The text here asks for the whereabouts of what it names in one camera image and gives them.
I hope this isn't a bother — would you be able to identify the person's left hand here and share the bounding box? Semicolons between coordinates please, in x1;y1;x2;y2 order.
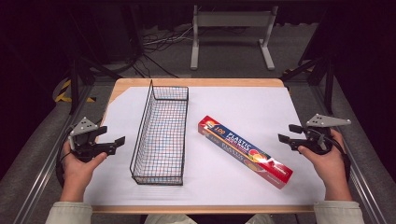
59;140;108;203

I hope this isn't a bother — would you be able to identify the white metal stand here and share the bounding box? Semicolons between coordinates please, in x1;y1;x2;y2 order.
190;5;279;71

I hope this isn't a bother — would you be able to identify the red blue plastic wrap box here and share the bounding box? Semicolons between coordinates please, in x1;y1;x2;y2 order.
197;115;294;190

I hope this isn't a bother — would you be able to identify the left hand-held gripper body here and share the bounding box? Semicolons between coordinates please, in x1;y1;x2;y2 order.
68;117;109;163

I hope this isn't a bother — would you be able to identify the black metal stand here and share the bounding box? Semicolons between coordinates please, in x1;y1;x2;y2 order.
280;55;336;116
68;55;123;116

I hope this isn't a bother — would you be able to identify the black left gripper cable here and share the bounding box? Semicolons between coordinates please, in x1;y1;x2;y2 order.
55;125;76;189

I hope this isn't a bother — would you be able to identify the aluminium rail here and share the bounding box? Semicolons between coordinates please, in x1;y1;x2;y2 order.
12;83;95;224
310;83;389;224

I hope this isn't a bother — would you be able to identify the bundle of floor cables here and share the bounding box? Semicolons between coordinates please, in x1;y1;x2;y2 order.
141;25;194;53

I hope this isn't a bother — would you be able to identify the yellow black hazard tape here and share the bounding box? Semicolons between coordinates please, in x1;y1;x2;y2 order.
54;78;96;104

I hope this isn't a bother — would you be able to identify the white paper sheet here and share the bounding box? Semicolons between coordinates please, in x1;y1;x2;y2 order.
82;86;327;207

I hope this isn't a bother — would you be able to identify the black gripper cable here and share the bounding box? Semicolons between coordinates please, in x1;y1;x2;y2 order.
311;128;352;184
55;125;76;189

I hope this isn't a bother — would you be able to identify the black wire basket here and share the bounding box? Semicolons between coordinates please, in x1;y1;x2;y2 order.
129;79;190;187

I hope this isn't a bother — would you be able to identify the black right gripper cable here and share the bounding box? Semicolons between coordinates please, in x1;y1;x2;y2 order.
311;128;352;184

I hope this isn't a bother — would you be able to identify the person's right hand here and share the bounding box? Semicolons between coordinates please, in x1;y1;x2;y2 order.
297;128;353;202

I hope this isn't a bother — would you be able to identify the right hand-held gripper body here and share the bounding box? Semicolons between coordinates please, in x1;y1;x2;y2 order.
302;113;352;156

